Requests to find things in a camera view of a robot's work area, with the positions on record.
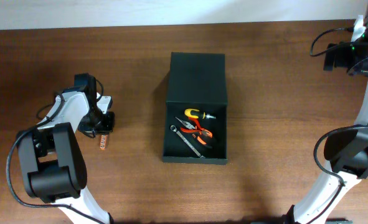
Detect orange socket bit rail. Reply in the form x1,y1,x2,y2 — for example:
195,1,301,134
100,134,108,151

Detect silver ratchet wrench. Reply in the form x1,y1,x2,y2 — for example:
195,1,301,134
170,125,205,159

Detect yellow black stubby screwdriver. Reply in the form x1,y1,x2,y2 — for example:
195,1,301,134
184,108,216,119

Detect black gift box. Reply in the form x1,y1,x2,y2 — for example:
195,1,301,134
163,52,228,165

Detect orange black long-nose pliers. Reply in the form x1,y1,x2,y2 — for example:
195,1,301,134
176,117,216,149

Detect red handled wire cutters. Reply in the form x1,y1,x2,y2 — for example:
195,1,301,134
177,118,208,140

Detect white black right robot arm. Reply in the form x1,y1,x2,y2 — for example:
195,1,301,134
281,4,368,223

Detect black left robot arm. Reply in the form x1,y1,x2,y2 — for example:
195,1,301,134
6,73,115,223

